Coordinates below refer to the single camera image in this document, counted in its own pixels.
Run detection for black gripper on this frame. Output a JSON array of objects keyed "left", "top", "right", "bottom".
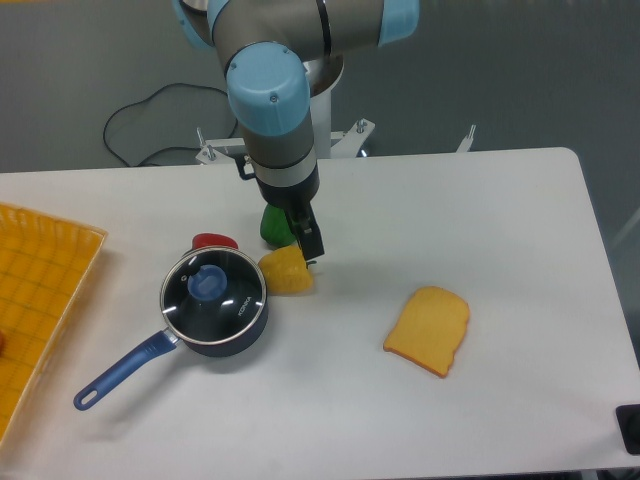
[{"left": 236, "top": 154, "right": 325, "bottom": 260}]

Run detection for glass lid blue knob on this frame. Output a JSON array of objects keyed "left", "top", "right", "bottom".
[{"left": 160, "top": 247, "right": 268, "bottom": 356}]

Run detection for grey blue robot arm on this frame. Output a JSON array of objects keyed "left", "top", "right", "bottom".
[{"left": 173, "top": 1, "right": 420, "bottom": 260}]

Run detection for green toy pepper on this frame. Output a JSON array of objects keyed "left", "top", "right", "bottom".
[{"left": 260, "top": 204, "right": 296, "bottom": 248}]

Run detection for yellow toy pepper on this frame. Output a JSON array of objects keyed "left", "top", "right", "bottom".
[{"left": 258, "top": 245, "right": 314, "bottom": 295}]

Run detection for red toy pepper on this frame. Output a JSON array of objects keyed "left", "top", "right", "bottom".
[{"left": 191, "top": 233, "right": 239, "bottom": 250}]

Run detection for toy toast slice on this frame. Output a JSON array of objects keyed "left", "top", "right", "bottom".
[{"left": 383, "top": 286, "right": 471, "bottom": 378}]

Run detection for dark blue saucepan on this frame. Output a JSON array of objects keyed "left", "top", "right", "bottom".
[{"left": 73, "top": 248, "right": 271, "bottom": 412}]

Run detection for yellow plastic basket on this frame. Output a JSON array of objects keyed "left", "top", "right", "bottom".
[{"left": 1, "top": 203, "right": 108, "bottom": 437}]

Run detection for black device at table edge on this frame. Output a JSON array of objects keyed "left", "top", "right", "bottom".
[{"left": 615, "top": 404, "right": 640, "bottom": 456}]

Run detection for black floor cable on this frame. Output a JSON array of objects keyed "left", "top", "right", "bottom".
[{"left": 103, "top": 83, "right": 240, "bottom": 168}]

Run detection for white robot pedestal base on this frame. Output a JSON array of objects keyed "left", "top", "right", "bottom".
[{"left": 195, "top": 56, "right": 376, "bottom": 165}]

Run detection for white metal bracket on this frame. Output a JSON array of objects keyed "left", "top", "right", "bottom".
[{"left": 456, "top": 124, "right": 476, "bottom": 153}]

